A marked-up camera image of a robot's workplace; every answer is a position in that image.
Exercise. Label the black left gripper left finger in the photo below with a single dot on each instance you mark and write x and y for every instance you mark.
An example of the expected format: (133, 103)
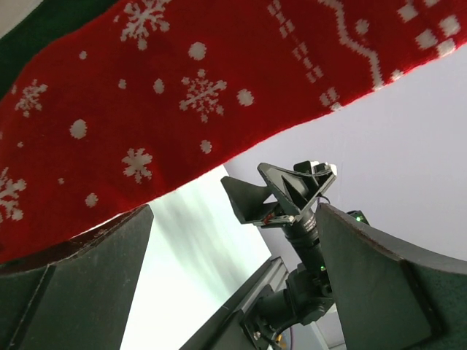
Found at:
(78, 294)

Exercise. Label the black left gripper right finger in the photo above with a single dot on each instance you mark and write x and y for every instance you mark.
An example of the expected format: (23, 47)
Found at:
(389, 293)

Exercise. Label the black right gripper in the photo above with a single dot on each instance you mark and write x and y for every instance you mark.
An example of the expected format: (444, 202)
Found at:
(295, 193)

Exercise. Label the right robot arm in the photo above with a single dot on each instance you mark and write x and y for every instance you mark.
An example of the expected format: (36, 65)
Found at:
(307, 295)

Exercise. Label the red patterned sock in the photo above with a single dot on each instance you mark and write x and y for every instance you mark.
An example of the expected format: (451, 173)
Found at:
(152, 94)

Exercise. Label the green and white t-shirt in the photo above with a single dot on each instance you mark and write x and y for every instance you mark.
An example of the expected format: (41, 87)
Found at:
(49, 21)

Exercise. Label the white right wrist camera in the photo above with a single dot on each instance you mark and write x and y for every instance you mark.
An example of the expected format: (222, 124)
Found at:
(315, 168)

